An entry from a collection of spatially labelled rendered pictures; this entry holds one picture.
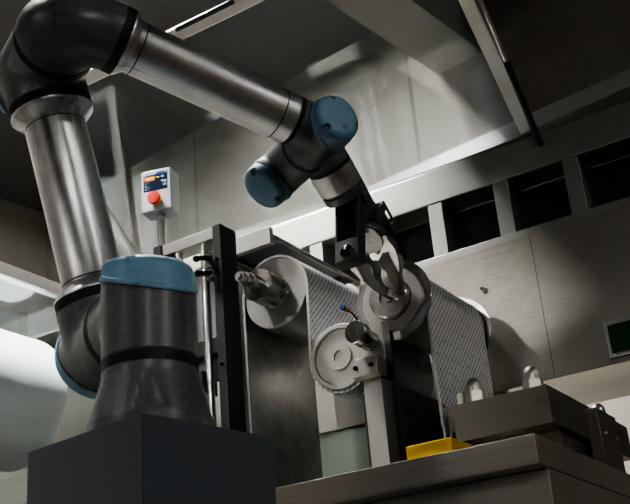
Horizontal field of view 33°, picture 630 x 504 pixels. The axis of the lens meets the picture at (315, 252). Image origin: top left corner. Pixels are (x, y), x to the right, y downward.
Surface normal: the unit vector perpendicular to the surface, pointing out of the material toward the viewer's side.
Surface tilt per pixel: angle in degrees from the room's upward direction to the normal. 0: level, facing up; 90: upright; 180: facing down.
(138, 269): 87
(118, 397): 72
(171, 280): 88
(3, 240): 90
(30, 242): 90
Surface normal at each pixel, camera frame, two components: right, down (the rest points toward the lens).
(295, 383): 0.84, -0.28
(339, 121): 0.50, -0.38
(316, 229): -0.54, -0.29
